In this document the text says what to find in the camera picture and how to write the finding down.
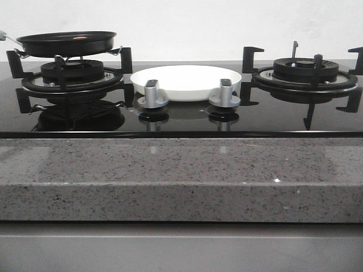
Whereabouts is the silver left stove knob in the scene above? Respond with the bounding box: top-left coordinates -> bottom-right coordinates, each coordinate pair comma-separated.
138,79 -> 169,109

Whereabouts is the left black gas burner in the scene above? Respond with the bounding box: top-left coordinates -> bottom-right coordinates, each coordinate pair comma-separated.
41,59 -> 104,84

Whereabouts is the grey cabinet front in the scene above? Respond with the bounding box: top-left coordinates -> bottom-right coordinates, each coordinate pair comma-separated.
1,223 -> 362,271

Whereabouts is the right black pan support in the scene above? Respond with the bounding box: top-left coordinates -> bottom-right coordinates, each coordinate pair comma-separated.
240,41 -> 362,130

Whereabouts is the right black gas burner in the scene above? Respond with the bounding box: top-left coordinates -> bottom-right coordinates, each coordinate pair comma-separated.
273,58 -> 339,83

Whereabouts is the black frying pan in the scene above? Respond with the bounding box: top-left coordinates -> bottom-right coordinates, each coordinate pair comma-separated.
16,31 -> 117,58

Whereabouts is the silver right stove knob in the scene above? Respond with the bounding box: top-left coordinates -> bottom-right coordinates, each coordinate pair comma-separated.
209,79 -> 240,108

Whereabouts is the left black pan support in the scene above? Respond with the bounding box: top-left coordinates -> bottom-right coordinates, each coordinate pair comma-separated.
6,46 -> 133,116

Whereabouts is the silver stove knob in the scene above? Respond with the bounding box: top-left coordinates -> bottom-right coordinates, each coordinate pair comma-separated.
209,79 -> 240,108
138,79 -> 169,109

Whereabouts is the black gas burner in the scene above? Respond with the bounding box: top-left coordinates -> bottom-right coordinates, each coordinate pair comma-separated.
41,59 -> 104,84
273,58 -> 339,83

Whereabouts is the white round plate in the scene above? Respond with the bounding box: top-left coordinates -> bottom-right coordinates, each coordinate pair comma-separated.
130,65 -> 242,102

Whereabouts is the black pan support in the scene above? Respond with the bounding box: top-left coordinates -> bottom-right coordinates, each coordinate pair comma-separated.
6,46 -> 133,116
240,41 -> 362,130

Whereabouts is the black glass cooktop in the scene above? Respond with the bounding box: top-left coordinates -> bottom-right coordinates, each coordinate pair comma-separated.
1,62 -> 362,138

